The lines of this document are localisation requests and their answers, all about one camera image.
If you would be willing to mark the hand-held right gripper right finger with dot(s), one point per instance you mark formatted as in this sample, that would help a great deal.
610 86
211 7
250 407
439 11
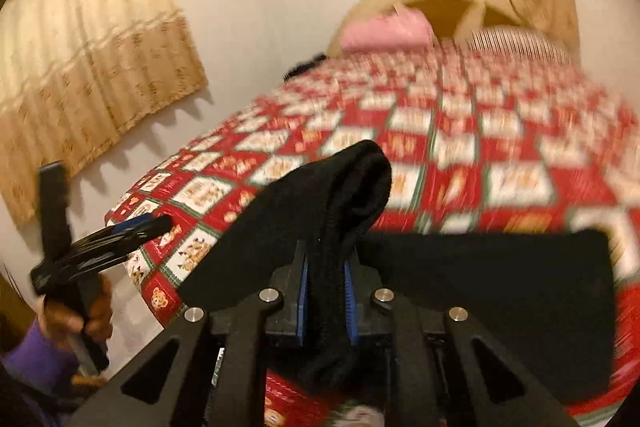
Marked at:
350 302

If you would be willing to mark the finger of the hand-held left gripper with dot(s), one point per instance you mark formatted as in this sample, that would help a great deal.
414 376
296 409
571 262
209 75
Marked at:
52 207
140 225

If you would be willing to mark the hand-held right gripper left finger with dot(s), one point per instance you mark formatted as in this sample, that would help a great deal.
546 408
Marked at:
301 297

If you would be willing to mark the black pants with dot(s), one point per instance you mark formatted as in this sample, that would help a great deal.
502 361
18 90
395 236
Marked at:
500 297

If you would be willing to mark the person's left forearm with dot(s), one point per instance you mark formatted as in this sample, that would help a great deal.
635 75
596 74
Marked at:
35 362

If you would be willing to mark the person's left hand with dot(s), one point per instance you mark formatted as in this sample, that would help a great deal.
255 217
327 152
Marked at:
60 317

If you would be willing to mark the red checked bear-print bedsheet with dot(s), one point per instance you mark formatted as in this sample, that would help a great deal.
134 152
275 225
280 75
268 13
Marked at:
475 147

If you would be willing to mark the dark cloth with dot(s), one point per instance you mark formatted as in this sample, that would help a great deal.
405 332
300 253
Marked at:
300 68

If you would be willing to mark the pink folded blanket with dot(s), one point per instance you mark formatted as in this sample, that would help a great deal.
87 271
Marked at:
385 32

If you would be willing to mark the striped pillow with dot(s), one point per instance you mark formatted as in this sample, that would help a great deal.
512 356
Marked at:
520 42

